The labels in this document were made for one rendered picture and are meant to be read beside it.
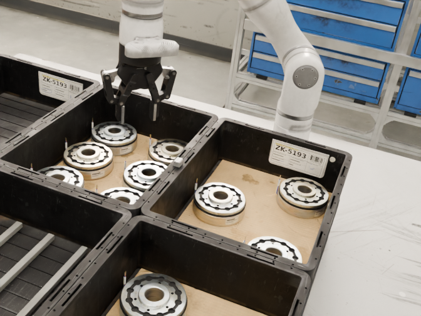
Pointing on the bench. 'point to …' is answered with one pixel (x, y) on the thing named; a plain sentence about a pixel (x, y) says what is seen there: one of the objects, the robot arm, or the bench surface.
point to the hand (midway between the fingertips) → (137, 113)
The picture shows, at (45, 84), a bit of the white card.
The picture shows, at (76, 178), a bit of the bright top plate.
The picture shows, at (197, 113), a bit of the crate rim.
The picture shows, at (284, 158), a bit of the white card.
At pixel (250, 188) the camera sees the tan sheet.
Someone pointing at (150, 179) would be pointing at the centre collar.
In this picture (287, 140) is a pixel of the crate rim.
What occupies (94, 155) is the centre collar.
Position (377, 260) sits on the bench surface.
